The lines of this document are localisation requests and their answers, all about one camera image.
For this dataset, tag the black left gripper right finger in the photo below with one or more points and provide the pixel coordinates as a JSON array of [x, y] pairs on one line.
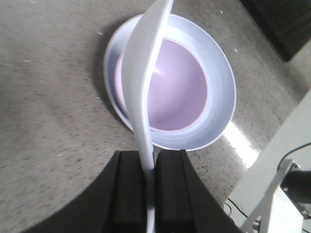
[[182, 202]]

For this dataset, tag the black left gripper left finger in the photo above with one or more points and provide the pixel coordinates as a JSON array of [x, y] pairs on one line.
[[113, 203]]

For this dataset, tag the purple plastic bowl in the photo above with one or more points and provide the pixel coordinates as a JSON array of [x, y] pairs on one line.
[[178, 89]]

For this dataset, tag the light blue plastic spoon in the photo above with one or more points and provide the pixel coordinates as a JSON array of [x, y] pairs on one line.
[[138, 65]]

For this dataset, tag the black induction cooktop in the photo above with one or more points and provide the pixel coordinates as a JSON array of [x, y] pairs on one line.
[[286, 24]]

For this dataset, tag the white metal robot frame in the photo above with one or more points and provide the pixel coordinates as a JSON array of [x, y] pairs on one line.
[[259, 194]]

